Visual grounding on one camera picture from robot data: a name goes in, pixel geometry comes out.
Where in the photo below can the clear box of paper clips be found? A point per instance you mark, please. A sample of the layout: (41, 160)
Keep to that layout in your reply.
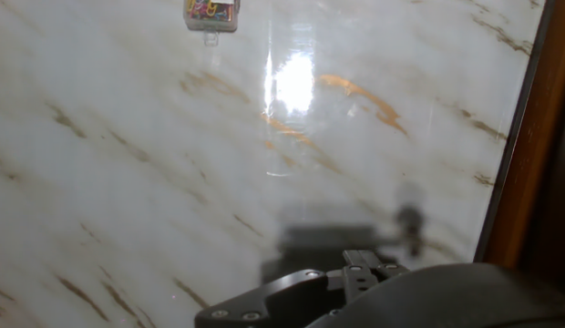
(212, 13)

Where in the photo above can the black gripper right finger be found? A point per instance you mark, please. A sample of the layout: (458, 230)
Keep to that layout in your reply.
(391, 269)

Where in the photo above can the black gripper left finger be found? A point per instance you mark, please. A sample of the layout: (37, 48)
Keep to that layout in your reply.
(264, 300)

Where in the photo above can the marble pattern sheet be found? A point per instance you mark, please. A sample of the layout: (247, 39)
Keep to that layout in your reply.
(127, 159)

